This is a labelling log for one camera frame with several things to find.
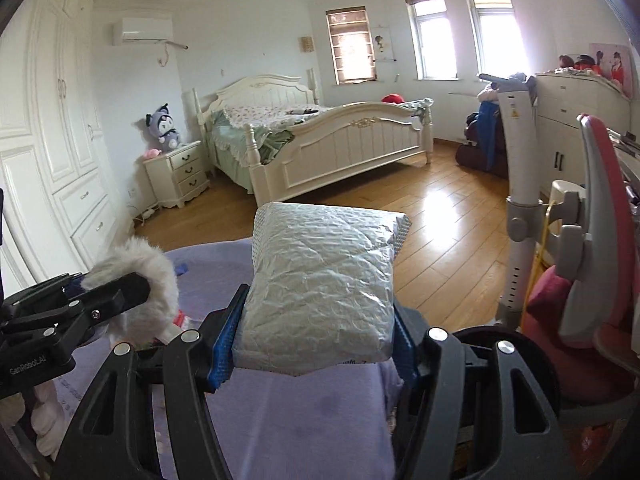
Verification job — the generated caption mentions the silver bubble mailer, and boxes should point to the silver bubble mailer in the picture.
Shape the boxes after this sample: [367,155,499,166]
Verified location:
[234,202,412,377]

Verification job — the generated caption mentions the red dolls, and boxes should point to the red dolls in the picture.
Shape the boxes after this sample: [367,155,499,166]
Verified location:
[557,54,601,75]

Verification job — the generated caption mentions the pile of clothes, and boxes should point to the pile of clothes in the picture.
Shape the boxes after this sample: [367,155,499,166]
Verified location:
[477,72,536,106]

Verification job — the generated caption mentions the white perforated post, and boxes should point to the white perforated post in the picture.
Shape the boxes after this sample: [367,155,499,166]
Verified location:
[495,87,543,323]

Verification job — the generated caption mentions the white wardrobe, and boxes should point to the white wardrobe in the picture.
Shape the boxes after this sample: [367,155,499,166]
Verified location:
[0,0,118,291]

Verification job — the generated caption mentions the wall poster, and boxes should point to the wall poster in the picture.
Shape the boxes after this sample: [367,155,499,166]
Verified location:
[370,27,396,63]

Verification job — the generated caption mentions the person's left forearm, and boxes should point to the person's left forearm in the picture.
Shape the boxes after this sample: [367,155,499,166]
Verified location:
[0,380,68,466]

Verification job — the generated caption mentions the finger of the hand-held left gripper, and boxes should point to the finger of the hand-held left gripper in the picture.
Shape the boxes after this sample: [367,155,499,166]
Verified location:
[0,272,152,367]
[5,274,85,318]

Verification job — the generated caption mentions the blue cloth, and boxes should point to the blue cloth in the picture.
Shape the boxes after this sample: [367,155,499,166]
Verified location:
[477,102,503,171]

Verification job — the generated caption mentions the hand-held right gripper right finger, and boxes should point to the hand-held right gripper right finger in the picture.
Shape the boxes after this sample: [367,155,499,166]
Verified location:
[387,302,576,480]

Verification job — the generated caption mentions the yellow cord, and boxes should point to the yellow cord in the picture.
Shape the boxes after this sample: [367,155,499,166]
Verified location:
[532,200,557,281]

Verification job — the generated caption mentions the white dresser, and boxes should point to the white dresser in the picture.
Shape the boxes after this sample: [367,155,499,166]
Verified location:
[535,71,633,201]

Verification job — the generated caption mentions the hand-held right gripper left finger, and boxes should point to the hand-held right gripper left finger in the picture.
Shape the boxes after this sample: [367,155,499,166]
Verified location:
[50,284,251,480]

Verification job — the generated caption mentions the white air conditioner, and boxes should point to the white air conditioner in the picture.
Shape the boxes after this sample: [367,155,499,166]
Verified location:
[111,16,173,46]

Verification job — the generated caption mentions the cream nightstand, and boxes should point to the cream nightstand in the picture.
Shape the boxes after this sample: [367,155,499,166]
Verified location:
[143,140,211,209]

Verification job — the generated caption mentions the brown armchair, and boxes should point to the brown armchair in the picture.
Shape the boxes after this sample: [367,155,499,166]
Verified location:
[455,72,538,178]

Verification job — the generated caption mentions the white fluffy fur piece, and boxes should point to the white fluffy fur piece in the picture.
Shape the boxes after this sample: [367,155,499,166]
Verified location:
[82,237,179,346]

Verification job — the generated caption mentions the purple plush toy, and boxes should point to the purple plush toy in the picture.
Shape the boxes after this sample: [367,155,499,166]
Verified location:
[145,104,182,151]

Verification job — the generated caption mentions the pink desk chair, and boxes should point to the pink desk chair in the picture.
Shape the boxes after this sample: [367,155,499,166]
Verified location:
[520,112,640,411]

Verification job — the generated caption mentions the green bedspread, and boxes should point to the green bedspread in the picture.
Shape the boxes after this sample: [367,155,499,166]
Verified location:
[207,105,331,166]

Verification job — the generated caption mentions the figure poster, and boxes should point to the figure poster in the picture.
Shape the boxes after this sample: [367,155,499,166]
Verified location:
[589,42,633,97]

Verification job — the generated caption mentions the cream wooden bed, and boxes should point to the cream wooden bed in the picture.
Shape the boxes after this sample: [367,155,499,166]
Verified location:
[192,74,435,208]

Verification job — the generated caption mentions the purple printed tablecloth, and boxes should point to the purple printed tablecloth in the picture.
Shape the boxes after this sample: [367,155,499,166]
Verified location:
[65,240,406,480]

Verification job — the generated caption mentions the window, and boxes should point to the window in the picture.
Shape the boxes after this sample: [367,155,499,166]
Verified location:
[462,0,531,78]
[406,0,458,81]

